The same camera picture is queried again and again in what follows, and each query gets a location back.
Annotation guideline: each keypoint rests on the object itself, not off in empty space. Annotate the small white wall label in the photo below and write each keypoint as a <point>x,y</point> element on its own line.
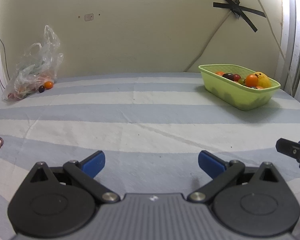
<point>89,17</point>

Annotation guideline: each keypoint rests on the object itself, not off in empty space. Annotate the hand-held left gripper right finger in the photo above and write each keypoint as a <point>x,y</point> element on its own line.
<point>210,162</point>

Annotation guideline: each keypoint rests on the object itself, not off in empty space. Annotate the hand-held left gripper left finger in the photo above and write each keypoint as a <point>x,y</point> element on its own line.
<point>93,161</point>

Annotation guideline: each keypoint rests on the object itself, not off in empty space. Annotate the large yellow grapefruit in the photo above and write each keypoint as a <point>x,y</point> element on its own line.
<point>264,80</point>

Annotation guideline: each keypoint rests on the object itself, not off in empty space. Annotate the light green plastic basket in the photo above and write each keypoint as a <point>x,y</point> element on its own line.
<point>240,96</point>

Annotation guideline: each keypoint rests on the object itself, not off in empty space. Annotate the green cherry tomato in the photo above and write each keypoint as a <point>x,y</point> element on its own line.
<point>241,81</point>

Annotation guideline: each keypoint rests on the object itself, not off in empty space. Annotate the white window frame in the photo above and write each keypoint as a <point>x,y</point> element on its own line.
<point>296,42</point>

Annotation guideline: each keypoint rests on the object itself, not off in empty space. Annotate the orange tangerine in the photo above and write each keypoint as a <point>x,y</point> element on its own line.
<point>219,73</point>

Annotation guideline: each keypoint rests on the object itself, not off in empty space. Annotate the black tape cross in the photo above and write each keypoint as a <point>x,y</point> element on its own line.
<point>237,8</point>

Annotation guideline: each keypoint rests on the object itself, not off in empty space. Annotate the blue white striped bed sheet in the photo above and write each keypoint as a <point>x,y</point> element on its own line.
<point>115,120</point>

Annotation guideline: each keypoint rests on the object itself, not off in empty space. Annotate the dark purple cherry tomato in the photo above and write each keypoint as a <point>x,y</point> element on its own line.
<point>228,76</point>
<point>41,88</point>

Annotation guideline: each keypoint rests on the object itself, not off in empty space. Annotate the red cherry tomato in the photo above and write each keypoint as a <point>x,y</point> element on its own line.
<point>237,77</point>

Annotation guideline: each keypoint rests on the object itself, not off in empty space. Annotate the clear plastic bag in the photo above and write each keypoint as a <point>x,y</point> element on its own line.
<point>37,67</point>

